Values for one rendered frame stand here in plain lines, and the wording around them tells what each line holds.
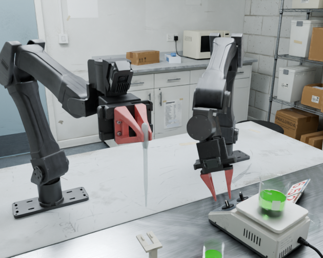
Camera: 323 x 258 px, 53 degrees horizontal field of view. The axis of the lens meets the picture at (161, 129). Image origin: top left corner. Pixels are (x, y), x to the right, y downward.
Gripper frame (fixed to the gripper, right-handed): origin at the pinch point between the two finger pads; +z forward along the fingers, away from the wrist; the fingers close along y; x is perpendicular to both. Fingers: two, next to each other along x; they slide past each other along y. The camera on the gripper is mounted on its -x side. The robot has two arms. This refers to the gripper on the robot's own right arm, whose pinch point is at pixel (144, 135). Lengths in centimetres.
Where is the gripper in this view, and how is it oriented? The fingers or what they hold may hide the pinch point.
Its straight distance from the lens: 52.8
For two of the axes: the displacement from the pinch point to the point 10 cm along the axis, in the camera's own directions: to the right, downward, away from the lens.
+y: 8.9, -1.5, 4.2
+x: 0.0, 9.4, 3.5
